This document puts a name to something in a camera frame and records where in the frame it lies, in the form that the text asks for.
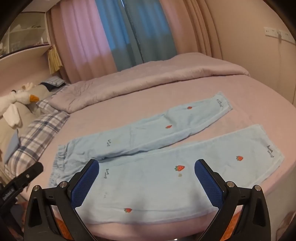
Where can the pink sheer curtain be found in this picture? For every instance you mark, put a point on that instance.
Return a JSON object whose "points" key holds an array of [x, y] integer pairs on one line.
{"points": [[78, 41]]}

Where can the white goose plush toy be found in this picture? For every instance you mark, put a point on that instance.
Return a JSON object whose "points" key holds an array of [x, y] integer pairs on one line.
{"points": [[20, 97]]}

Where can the folded pink quilt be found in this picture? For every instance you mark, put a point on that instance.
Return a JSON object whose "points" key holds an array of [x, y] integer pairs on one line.
{"points": [[138, 78]]}

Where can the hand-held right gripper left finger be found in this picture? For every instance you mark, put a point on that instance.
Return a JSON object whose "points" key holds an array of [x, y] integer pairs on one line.
{"points": [[85, 183]]}

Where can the small blue plaid pillow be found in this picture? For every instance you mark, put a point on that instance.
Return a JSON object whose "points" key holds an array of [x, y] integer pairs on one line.
{"points": [[54, 81]]}

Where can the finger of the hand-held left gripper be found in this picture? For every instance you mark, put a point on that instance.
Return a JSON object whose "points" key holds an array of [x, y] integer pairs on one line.
{"points": [[31, 171]]}

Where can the large blue plaid pillow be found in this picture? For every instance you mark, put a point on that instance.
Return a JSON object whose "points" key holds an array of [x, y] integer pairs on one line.
{"points": [[39, 134]]}

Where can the bed with pink sheet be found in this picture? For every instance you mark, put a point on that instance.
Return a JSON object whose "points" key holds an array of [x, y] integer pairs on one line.
{"points": [[231, 120]]}

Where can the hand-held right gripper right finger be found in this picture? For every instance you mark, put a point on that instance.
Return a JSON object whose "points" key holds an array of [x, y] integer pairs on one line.
{"points": [[208, 183]]}

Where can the light blue strawberry print pants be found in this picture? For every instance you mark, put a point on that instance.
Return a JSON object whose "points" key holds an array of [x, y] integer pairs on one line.
{"points": [[150, 185]]}

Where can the white wall socket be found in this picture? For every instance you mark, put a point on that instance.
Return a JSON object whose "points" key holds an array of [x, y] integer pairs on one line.
{"points": [[271, 32], [286, 36]]}

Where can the blue curtain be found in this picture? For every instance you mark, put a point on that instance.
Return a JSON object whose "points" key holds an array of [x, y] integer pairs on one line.
{"points": [[138, 32]]}

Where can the blue cloth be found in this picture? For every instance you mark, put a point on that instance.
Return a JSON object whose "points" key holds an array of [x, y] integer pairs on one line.
{"points": [[13, 144]]}

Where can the beige curtain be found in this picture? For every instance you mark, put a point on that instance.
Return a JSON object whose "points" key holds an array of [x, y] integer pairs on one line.
{"points": [[192, 25]]}

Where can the white wall shelf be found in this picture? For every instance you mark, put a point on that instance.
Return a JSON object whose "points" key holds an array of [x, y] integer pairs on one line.
{"points": [[25, 58]]}

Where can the yellow curtain tassel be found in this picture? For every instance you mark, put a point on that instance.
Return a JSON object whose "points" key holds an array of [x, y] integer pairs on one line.
{"points": [[55, 60]]}

